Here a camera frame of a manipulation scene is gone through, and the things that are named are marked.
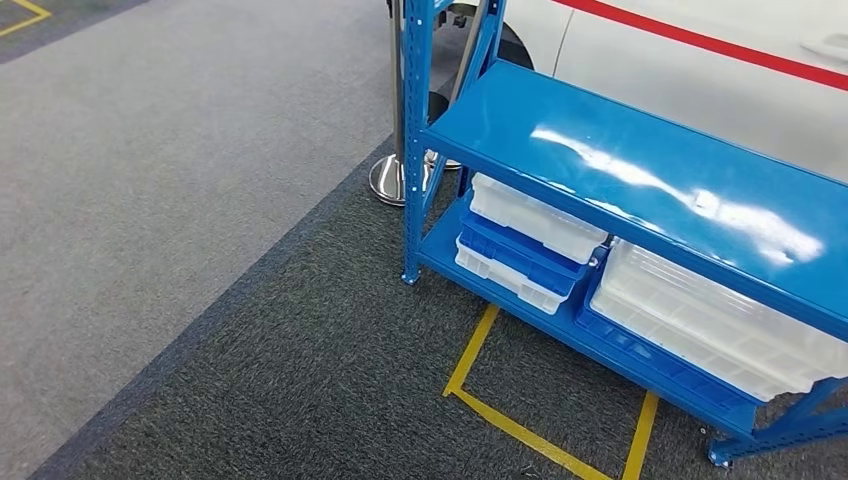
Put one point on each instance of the chrome stanchion post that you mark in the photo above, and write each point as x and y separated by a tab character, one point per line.
396	132
464	60

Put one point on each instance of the wide white plastic bin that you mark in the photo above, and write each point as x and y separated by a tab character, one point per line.
715	311
689	351

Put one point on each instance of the wide blue plastic bin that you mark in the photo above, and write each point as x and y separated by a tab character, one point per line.
662	371

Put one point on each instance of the white car with red stripe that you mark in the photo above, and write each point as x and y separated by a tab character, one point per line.
662	73

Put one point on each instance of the blue metal shelving rack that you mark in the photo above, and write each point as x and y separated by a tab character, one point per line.
596	132

